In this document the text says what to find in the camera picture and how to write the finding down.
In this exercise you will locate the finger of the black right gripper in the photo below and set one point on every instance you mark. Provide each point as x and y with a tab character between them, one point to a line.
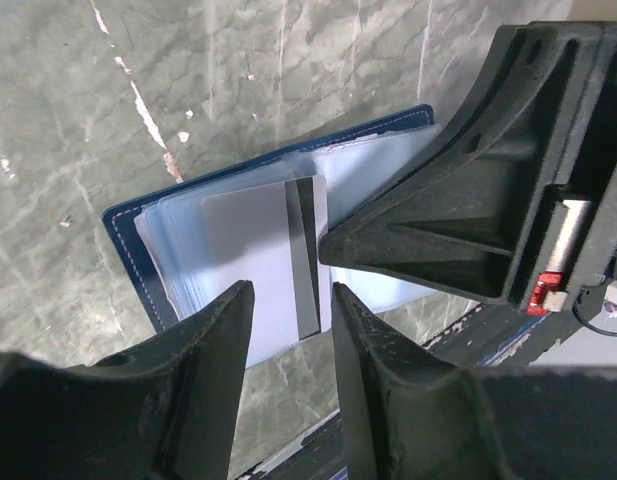
465	217

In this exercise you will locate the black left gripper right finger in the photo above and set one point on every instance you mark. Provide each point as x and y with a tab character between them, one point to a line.
407	414

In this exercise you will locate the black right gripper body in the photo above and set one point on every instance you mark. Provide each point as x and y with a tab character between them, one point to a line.
577	260

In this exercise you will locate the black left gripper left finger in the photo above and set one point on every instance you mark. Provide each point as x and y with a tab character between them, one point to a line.
163	409

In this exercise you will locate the grey magnetic stripe card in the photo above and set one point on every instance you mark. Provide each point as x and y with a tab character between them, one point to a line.
269	235

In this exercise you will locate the blue leather card holder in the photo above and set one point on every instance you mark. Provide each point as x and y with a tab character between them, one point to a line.
160	237

